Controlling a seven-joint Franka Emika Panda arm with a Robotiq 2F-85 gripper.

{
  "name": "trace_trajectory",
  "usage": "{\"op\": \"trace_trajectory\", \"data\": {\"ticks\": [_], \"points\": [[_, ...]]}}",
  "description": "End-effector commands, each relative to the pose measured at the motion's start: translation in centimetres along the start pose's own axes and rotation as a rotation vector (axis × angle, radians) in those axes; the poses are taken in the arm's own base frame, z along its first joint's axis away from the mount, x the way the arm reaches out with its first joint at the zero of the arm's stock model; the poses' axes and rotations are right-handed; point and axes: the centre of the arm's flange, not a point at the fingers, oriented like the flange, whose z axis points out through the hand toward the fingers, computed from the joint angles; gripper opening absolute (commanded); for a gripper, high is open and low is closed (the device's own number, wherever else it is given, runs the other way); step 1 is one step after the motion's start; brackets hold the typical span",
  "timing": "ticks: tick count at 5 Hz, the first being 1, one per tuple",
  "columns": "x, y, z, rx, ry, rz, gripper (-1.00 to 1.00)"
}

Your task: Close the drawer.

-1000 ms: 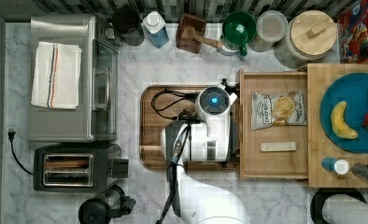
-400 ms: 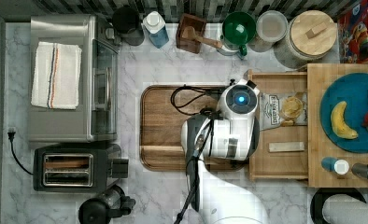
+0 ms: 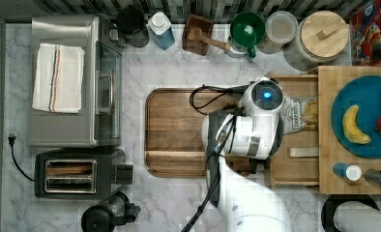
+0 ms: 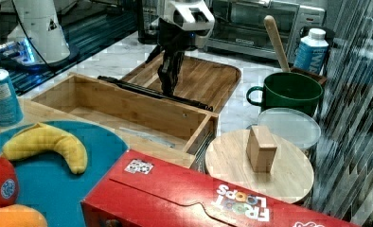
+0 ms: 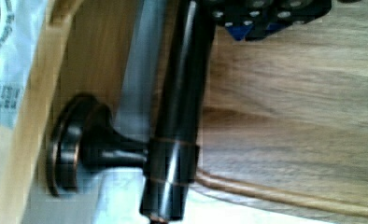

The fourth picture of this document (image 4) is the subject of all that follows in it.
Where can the green mug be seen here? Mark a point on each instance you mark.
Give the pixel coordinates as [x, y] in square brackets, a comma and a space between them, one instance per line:
[287, 90]

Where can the blue shaker white cap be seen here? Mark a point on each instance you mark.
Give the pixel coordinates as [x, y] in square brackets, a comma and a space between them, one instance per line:
[10, 110]

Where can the silver toaster oven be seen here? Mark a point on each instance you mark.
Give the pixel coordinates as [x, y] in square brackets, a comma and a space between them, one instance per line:
[240, 28]

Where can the orange plush fruit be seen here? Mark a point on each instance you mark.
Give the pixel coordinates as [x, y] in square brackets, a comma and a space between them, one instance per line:
[21, 216]

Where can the blue white carton bottle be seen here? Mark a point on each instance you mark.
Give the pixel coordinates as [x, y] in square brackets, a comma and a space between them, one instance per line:
[312, 51]

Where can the brown wooden tray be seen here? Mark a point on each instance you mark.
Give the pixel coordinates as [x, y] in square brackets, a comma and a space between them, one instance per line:
[209, 82]

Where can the wooden drawer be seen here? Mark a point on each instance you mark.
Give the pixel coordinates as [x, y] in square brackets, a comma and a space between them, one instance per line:
[169, 125]

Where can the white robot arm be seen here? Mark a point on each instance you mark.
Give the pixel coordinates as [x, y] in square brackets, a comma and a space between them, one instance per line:
[184, 25]

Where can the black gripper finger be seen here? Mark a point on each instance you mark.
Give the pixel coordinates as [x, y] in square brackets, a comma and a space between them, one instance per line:
[166, 78]
[177, 64]

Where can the red Froot Loops box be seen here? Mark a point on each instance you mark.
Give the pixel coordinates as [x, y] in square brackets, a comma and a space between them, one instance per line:
[142, 191]

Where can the wooden spoon handle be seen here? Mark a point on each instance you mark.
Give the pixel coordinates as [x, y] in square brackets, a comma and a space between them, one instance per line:
[271, 28]

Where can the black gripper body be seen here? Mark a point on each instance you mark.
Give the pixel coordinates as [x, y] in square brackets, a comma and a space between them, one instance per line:
[173, 39]

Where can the glass jar wooden lid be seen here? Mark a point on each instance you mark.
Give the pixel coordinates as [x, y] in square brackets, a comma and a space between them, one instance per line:
[263, 162]

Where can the teal round plate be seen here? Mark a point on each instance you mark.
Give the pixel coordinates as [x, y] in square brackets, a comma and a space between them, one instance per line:
[47, 185]

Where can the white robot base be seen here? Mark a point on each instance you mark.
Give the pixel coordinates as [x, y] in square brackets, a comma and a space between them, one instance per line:
[38, 39]

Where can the yellow plush banana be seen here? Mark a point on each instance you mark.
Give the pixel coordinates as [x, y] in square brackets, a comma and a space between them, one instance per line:
[40, 138]

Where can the clear plastic lidded container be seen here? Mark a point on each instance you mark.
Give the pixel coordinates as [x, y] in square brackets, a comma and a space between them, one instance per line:
[292, 125]

